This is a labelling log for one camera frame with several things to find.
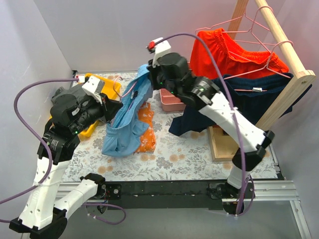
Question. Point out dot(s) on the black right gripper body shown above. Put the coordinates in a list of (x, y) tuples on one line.
[(153, 77)]

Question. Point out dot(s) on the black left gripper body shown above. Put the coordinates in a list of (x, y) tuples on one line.
[(108, 106)]

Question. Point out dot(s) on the light blue shorts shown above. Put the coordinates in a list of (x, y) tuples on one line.
[(123, 135)]

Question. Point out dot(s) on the pink wire hanger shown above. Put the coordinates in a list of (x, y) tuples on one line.
[(129, 94)]

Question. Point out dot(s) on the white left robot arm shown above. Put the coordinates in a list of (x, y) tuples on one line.
[(44, 217)]

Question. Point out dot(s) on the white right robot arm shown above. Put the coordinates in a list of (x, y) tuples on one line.
[(205, 97)]

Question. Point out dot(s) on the grey shorts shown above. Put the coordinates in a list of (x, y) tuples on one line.
[(75, 91)]

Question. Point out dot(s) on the orange tie-dye folded shorts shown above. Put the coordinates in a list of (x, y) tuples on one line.
[(148, 139)]

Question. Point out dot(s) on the red-orange shorts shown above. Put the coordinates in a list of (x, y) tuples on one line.
[(200, 62)]

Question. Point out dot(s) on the navy blue shorts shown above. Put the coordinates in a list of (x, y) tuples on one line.
[(251, 97)]

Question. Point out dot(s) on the pink hanger under red shorts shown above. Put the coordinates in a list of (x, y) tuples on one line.
[(233, 30)]

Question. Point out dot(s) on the pink hanger holding navy shorts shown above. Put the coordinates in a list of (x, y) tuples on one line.
[(251, 64)]

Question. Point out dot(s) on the yellow plastic tray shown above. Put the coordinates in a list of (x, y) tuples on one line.
[(107, 89)]

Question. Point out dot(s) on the pink compartment organizer tray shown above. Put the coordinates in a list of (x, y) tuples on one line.
[(169, 102)]

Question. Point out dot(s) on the wooden clothes rack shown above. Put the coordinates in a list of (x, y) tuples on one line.
[(301, 80)]

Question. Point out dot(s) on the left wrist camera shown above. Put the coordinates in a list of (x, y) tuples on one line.
[(93, 87)]

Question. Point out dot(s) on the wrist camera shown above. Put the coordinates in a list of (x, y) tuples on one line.
[(93, 87), (159, 48)]

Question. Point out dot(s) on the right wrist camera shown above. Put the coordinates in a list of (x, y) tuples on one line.
[(159, 48)]

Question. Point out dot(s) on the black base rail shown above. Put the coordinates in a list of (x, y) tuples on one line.
[(189, 194)]

